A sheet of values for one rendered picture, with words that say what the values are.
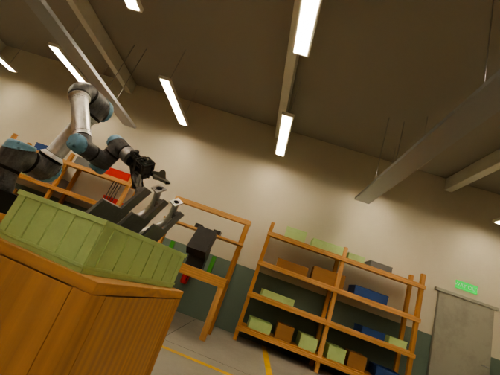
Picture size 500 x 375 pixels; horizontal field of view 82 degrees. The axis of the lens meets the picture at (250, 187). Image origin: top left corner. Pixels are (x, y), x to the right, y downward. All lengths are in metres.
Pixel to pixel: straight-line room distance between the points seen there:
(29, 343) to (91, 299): 0.19
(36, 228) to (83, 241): 0.21
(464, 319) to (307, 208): 3.63
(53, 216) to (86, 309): 0.34
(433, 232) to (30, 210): 7.05
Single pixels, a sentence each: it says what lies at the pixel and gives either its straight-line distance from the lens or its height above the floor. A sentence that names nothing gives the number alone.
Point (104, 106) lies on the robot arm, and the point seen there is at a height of 1.51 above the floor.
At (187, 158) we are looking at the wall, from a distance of 7.01.
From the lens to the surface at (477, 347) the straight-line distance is 7.52.
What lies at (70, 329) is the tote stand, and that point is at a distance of 1.01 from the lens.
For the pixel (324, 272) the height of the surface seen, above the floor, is 1.62.
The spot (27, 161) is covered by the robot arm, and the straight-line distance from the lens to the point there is 1.69.
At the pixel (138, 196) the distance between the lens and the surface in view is 1.17.
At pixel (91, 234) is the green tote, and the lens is 1.04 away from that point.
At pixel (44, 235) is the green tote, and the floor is 0.85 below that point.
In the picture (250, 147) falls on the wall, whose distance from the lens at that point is 6.96.
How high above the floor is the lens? 0.93
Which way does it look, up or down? 18 degrees up
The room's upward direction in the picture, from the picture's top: 21 degrees clockwise
